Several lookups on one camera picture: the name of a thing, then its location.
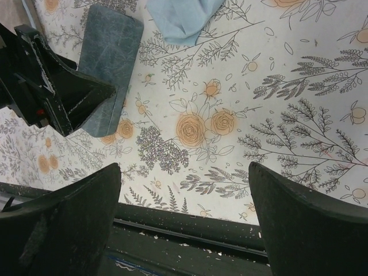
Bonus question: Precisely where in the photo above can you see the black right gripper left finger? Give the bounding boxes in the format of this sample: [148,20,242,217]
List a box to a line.
[1,163,121,275]

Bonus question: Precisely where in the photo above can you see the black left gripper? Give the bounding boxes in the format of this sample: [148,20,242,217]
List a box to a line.
[1,24,116,136]

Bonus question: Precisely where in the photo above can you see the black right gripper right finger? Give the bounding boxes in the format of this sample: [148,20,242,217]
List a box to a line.
[248,162,367,275]

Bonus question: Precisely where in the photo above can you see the grey-blue glasses case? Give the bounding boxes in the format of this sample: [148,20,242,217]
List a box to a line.
[78,4,144,137]

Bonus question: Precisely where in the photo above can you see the floral patterned table mat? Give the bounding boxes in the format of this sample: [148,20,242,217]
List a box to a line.
[1,1,367,224]

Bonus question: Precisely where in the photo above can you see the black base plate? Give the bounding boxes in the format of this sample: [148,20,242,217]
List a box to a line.
[0,181,274,276]

